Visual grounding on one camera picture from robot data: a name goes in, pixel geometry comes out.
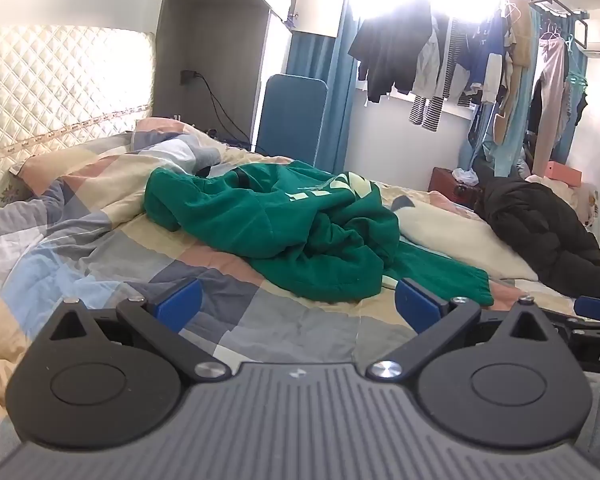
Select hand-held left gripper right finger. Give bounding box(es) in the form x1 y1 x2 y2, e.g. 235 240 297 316
366 278 552 382

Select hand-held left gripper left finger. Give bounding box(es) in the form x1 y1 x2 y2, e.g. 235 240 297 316
47 279 232 382

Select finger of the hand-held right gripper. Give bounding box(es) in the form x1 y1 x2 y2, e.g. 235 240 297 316
550 297 600 333

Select green hoodie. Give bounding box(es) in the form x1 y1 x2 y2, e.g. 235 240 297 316
144 160 495 307

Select pile of light clothes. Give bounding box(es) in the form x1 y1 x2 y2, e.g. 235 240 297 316
525 174 600 226

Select green clothes hangers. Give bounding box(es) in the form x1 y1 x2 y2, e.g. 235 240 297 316
565 35 588 86

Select cream plush pillow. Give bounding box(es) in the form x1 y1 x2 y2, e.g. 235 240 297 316
395 195 541 281

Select patchwork quilt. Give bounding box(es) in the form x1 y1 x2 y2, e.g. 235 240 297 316
0 117 600 461

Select black puffer jacket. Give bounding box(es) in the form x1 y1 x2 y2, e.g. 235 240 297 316
472 176 600 306

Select red-brown suitcase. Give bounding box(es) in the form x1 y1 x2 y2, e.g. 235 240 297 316
428 166 483 206

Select pink box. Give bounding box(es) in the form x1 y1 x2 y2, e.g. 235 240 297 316
547 160 583 187

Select striped hanging garment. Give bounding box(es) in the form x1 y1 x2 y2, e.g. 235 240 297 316
408 17 468 133

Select light blue hanging cloth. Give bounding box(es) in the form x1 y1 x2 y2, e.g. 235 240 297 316
460 10 536 177

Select blue curtain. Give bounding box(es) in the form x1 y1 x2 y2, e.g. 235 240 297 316
286 5 361 176

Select blue padded board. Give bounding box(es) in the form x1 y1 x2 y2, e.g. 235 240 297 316
256 74 328 168

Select pink hanging trousers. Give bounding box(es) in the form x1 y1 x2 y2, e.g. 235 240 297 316
535 35 568 161

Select grey hanging shirt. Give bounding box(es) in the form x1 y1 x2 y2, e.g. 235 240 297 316
412 15 451 98

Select cream quilted headboard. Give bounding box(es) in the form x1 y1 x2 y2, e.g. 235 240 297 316
0 25 156 211

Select blue hanging garment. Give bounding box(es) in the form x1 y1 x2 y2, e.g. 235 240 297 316
460 10 506 106

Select black hanging jacket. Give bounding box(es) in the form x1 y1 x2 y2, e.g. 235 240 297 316
347 0 433 103

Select tan hanging garment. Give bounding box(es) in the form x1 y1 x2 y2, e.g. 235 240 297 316
492 0 536 146

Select black cable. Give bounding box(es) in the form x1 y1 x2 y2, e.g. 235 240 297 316
195 74 253 151

